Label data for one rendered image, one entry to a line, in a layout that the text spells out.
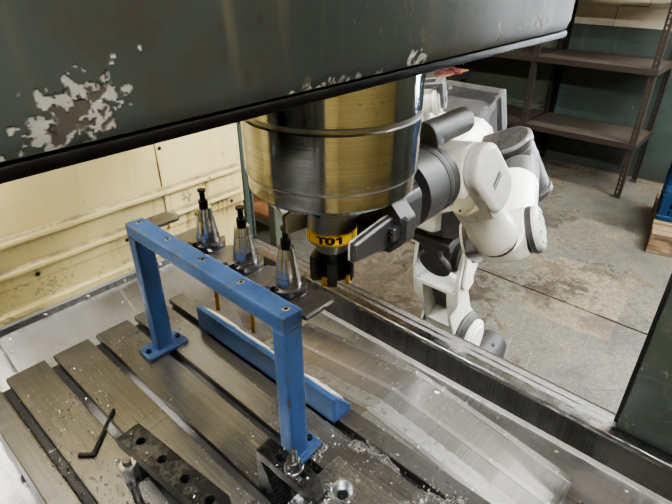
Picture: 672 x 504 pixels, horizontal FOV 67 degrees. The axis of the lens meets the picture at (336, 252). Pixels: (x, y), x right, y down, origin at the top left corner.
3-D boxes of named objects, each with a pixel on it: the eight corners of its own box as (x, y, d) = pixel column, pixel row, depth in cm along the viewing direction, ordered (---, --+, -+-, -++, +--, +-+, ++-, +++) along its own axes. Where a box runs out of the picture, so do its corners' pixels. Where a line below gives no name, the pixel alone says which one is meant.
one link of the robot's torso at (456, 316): (441, 313, 184) (434, 213, 154) (485, 334, 174) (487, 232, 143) (417, 342, 177) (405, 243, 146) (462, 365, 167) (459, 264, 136)
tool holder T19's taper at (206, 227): (191, 239, 96) (186, 207, 92) (211, 231, 99) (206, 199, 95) (205, 247, 93) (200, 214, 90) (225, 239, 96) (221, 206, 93)
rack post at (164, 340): (176, 332, 123) (154, 222, 108) (189, 341, 120) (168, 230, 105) (138, 352, 117) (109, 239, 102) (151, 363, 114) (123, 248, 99)
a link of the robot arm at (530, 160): (504, 219, 107) (509, 182, 116) (549, 208, 102) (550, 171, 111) (484, 175, 102) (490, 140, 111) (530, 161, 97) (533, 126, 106)
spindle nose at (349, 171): (210, 190, 47) (191, 51, 41) (313, 144, 58) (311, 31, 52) (358, 237, 39) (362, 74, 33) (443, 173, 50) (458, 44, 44)
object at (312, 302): (315, 288, 85) (315, 284, 84) (339, 301, 82) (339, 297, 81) (284, 307, 80) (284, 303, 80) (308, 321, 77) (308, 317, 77)
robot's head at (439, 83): (411, 109, 116) (407, 76, 111) (449, 107, 112) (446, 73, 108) (405, 122, 111) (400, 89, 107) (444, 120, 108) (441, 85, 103)
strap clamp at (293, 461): (274, 478, 88) (268, 418, 81) (329, 528, 81) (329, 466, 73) (259, 491, 86) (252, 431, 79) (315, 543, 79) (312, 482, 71)
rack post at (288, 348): (304, 430, 97) (298, 304, 83) (324, 445, 94) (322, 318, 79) (264, 463, 91) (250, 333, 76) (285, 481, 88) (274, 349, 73)
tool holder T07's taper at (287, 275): (269, 282, 83) (266, 246, 80) (290, 272, 86) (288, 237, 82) (285, 293, 80) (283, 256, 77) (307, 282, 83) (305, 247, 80)
